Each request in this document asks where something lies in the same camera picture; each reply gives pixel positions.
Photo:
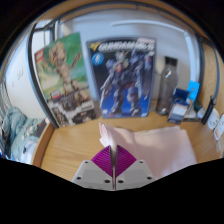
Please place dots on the dark green round container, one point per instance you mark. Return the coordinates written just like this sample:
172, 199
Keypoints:
197, 106

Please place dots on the small dark blue box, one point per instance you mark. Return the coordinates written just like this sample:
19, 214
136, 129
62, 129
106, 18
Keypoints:
178, 108

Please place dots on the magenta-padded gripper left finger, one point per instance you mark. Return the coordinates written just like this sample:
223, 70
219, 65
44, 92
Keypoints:
90, 173

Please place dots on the white desk lamp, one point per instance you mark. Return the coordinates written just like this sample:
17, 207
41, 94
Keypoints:
192, 56

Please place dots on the white mug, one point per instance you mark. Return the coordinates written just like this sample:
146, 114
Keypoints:
214, 120

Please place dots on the dark grey metal frame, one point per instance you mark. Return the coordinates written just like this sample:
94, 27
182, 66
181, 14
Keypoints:
200, 66

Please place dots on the clear bottle with black cap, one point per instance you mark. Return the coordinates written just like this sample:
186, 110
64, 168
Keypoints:
166, 86

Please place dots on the pale pink towel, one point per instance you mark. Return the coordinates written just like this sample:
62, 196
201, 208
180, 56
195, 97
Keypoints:
160, 146

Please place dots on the green building set box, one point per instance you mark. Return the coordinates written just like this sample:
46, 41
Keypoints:
63, 76

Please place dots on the bed with blue bedding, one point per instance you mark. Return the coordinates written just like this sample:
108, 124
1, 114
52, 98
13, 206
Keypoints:
16, 133

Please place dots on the blue robot model kit box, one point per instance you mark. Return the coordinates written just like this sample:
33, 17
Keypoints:
123, 76

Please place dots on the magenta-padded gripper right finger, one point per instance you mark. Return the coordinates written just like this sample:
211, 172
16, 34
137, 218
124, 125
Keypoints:
135, 171

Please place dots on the black cylindrical bottle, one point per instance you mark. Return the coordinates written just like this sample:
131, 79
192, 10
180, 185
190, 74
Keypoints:
207, 111

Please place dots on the white wall switch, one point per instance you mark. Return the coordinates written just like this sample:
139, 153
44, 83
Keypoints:
19, 74

